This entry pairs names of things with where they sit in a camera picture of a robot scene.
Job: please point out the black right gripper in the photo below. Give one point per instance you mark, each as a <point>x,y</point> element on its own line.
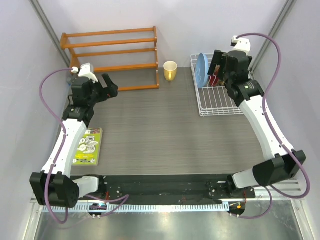
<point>219,56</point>

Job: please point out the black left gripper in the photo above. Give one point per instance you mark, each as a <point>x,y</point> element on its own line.
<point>111,90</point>

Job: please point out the light blue plate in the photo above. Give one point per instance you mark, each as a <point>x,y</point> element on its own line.
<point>201,70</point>

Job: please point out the red floral plate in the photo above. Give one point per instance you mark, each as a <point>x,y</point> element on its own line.
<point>214,79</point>

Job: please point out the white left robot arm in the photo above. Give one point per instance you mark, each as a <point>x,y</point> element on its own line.
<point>53,185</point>

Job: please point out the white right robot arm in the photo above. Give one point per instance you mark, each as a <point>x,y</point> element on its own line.
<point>281,160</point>

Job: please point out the orange wooden shelf rack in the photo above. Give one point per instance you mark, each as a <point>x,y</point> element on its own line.
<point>65,44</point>

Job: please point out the yellow mug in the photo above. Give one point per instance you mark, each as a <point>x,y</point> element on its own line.
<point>170,70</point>

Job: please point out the green illustrated booklet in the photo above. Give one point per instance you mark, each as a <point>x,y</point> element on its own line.
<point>88,150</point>

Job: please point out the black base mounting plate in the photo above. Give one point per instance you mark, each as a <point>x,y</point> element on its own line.
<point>115,186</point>

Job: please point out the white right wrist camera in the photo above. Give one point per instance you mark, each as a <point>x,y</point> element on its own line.
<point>241,44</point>

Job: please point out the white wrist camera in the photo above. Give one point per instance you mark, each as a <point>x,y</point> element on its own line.
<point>85,70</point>
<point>241,44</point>

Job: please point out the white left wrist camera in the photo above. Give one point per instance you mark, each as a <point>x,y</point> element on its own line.
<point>85,70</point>

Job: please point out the white wire dish rack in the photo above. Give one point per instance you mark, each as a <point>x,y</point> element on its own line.
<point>212,101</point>

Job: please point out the aluminium frame rail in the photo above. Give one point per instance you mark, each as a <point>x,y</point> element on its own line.
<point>211,199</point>

